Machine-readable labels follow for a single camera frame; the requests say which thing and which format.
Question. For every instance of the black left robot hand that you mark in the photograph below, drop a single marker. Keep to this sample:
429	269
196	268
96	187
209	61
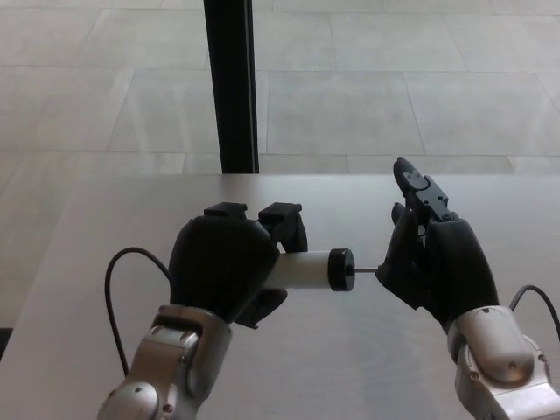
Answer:
219	262

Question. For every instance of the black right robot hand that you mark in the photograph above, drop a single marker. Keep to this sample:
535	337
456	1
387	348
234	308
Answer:
455	267

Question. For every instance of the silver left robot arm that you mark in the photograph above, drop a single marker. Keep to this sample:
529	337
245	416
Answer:
175	350

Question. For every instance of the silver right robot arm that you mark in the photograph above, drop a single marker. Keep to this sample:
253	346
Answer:
499	363

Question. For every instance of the black vertical post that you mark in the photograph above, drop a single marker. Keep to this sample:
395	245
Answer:
232	87

